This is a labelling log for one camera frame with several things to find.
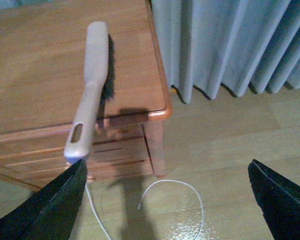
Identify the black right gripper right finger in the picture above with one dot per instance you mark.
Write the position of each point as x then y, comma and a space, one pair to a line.
279, 200

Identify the wooden nightstand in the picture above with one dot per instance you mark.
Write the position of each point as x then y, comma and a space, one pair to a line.
42, 50

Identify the light blue-grey curtain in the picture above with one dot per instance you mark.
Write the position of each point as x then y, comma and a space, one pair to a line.
238, 44

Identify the pink hand brush black bristles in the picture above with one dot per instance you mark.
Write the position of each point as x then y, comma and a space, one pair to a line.
95, 72

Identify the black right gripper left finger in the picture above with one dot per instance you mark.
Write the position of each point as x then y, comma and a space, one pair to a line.
49, 214

